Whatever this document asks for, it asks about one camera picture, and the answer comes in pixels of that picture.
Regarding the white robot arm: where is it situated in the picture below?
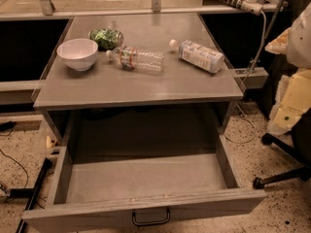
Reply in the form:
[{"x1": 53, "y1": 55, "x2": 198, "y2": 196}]
[{"x1": 265, "y1": 3, "x2": 311, "y2": 135}]

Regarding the grey top drawer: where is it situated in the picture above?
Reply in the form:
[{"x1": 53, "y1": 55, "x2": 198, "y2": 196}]
[{"x1": 21, "y1": 111, "x2": 267, "y2": 233}]

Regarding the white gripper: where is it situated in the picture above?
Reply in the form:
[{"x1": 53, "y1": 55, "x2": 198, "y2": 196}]
[{"x1": 264, "y1": 3, "x2": 311, "y2": 69}]

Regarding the black office chair base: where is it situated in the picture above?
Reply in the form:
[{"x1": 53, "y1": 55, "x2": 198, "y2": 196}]
[{"x1": 252, "y1": 107, "x2": 311, "y2": 190}]

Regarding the white ceramic bowl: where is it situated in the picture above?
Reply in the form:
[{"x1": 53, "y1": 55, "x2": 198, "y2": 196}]
[{"x1": 56, "y1": 38, "x2": 98, "y2": 71}]

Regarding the black stand leg left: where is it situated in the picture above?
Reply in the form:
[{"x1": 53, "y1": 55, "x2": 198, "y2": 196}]
[{"x1": 16, "y1": 158, "x2": 52, "y2": 233}]

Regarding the black metal drawer handle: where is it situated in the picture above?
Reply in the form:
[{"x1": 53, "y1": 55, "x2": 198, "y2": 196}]
[{"x1": 132, "y1": 209, "x2": 171, "y2": 227}]

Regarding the grey metal rail frame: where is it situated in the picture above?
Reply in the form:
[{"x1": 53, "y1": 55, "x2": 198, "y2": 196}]
[{"x1": 0, "y1": 0, "x2": 290, "y2": 21}]

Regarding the white labelled plastic bottle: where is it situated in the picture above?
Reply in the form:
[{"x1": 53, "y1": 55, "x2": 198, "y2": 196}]
[{"x1": 169, "y1": 39, "x2": 225, "y2": 74}]

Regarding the green chip bag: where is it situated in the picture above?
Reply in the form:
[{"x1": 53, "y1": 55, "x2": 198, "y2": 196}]
[{"x1": 88, "y1": 28, "x2": 123, "y2": 50}]

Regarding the black floor cable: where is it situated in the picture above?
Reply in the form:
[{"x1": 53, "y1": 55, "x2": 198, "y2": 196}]
[{"x1": 0, "y1": 149, "x2": 30, "y2": 189}]

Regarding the clear plastic water bottle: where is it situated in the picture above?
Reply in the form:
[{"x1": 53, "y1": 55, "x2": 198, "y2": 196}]
[{"x1": 106, "y1": 46, "x2": 164, "y2": 72}]

